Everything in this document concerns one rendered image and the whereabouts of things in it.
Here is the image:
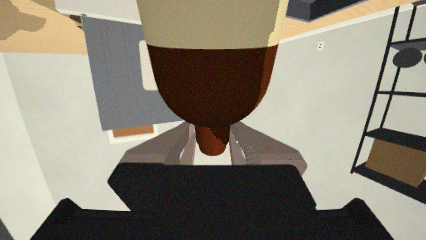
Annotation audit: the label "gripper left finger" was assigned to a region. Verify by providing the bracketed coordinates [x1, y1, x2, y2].
[117, 121, 196, 165]

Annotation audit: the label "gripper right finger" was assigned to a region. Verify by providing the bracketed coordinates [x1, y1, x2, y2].
[229, 121, 307, 177]

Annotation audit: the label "brown bottle with beige label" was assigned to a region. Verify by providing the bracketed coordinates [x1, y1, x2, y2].
[136, 0, 289, 156]

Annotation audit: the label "grey divided crate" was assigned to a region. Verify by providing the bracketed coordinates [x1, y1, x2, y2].
[82, 16, 184, 128]

